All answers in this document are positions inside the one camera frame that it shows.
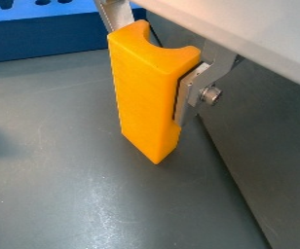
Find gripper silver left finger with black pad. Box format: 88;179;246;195
93;0;133;32

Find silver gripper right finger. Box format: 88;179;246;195
174;40;238;126

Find yellow arch block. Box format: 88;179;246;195
108;20;200;163

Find blue foam shape board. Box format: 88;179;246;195
0;0;147;64

